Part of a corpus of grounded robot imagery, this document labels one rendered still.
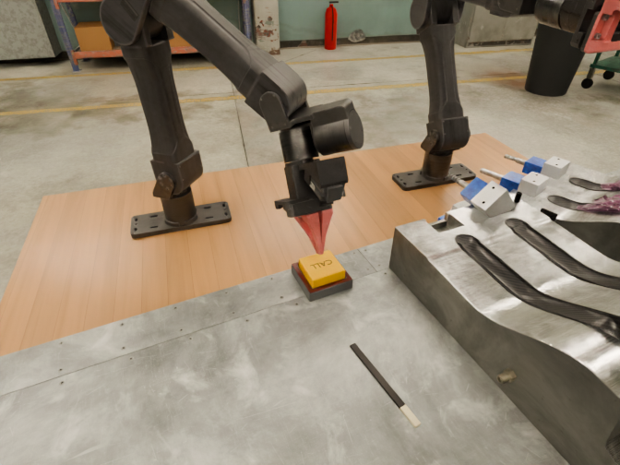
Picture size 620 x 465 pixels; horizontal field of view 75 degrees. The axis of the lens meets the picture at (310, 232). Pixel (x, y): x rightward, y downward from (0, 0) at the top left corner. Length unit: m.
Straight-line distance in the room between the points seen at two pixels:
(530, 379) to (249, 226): 0.56
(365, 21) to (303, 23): 0.87
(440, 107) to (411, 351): 0.54
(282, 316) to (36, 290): 0.43
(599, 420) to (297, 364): 0.35
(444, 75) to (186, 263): 0.66
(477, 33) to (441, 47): 5.41
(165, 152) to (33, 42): 5.20
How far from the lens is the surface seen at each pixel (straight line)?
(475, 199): 0.76
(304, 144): 0.62
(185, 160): 0.78
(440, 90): 0.96
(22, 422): 0.66
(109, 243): 0.88
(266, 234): 0.81
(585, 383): 0.52
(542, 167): 1.03
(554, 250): 0.75
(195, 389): 0.59
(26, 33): 5.92
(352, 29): 6.17
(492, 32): 6.50
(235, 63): 0.62
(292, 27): 5.96
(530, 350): 0.55
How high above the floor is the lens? 1.29
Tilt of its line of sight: 37 degrees down
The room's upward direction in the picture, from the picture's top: straight up
